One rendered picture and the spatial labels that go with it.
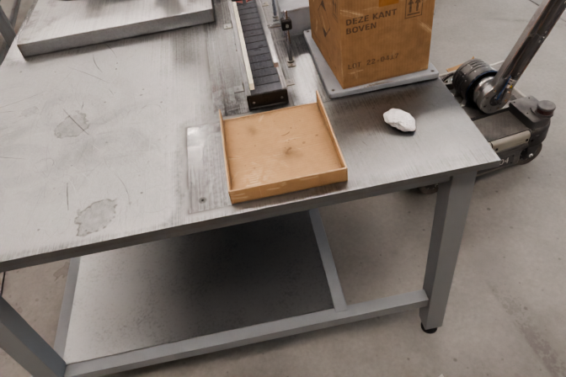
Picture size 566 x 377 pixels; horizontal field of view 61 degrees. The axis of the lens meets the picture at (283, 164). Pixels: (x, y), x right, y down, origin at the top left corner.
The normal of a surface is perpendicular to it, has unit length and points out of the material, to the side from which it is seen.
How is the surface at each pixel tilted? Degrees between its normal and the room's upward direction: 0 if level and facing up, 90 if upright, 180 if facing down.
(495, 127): 0
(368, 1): 90
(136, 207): 0
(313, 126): 0
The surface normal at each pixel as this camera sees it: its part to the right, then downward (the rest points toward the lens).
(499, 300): -0.11, -0.72
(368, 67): 0.23, 0.66
